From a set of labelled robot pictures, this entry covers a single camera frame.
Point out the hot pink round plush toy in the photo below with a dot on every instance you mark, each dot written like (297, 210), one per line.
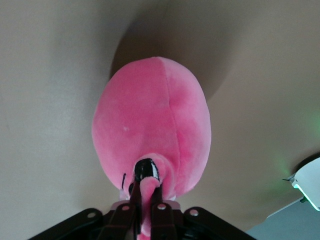
(150, 112)

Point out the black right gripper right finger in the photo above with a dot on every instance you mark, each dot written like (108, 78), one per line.
(162, 222)

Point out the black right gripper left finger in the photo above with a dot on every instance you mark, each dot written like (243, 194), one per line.
(120, 222)

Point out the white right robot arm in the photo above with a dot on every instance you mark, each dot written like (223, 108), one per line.
(310, 180)

